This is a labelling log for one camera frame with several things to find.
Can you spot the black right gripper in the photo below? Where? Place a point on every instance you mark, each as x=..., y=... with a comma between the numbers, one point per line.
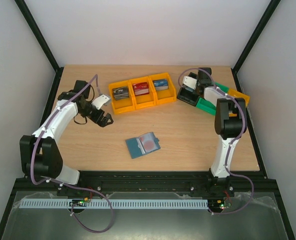
x=192, y=91

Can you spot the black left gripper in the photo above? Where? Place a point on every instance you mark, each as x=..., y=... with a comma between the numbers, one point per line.
x=103, y=123

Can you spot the blue card holder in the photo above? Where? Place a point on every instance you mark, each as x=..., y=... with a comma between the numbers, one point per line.
x=135, y=148

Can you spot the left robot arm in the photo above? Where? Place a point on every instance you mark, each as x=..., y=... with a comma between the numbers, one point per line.
x=39, y=152

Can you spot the black card stack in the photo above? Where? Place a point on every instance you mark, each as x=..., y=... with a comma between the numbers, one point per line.
x=120, y=93

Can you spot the blue card stack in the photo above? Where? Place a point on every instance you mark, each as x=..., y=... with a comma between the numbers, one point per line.
x=160, y=84

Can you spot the red card stack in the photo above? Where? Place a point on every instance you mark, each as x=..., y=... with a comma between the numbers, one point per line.
x=141, y=88

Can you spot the black plastic bin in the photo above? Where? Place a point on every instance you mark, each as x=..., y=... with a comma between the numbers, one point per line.
x=186, y=95

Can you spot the green plastic bin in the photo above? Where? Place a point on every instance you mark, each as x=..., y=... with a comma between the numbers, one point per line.
x=207, y=106

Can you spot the yellow bin left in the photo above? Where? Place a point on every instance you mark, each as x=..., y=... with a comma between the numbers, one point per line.
x=126, y=104

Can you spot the yellow bin right group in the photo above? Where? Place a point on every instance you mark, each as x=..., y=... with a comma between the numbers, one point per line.
x=236, y=94

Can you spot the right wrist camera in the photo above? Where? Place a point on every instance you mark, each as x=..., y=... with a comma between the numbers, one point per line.
x=189, y=82

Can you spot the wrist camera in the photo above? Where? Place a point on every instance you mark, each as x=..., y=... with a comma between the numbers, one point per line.
x=189, y=82
x=101, y=101

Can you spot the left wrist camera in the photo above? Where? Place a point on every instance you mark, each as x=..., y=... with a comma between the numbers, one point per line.
x=101, y=101

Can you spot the black left frame post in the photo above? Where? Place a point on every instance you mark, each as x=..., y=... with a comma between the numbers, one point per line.
x=26, y=13

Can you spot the white slotted cable duct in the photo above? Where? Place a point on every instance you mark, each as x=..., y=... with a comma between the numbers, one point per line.
x=118, y=204

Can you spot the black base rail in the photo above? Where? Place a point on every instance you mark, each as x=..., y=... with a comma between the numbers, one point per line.
x=192, y=183

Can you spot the black corner frame post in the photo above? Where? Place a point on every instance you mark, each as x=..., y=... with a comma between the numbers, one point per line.
x=269, y=11

